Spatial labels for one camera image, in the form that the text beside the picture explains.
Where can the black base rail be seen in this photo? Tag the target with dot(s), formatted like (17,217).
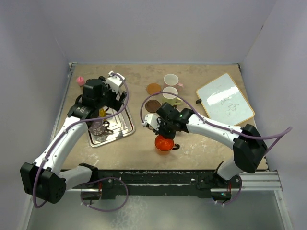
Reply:
(199,183)

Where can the pink mug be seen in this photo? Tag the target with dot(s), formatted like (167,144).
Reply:
(172,80)

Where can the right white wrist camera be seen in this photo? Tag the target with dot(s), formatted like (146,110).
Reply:
(151,120)

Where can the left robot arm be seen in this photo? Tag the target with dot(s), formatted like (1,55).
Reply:
(43,178)

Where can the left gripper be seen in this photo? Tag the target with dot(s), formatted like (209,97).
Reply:
(114,104)

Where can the white board wooden frame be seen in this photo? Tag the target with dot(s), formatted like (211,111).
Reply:
(224,102)

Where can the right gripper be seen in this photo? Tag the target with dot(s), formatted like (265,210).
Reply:
(160,121)

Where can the yellow mug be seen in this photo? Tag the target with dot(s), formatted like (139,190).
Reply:
(103,112)

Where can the silver metal tray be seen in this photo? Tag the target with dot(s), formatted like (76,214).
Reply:
(121,126)

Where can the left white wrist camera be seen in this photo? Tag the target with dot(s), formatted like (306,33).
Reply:
(115,81)

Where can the light wood coaster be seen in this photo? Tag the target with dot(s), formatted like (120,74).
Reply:
(153,88)

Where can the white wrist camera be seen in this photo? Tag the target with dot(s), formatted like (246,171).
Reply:
(115,81)
(151,120)

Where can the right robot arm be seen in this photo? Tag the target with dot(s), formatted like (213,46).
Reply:
(246,142)

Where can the pink cap bottle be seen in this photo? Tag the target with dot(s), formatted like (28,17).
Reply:
(80,81)

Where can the green mug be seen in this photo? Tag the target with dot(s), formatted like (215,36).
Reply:
(170,96)

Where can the dark wood coaster top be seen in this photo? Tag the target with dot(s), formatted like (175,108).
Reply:
(152,106)

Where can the orange mug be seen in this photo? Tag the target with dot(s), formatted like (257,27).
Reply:
(164,146)

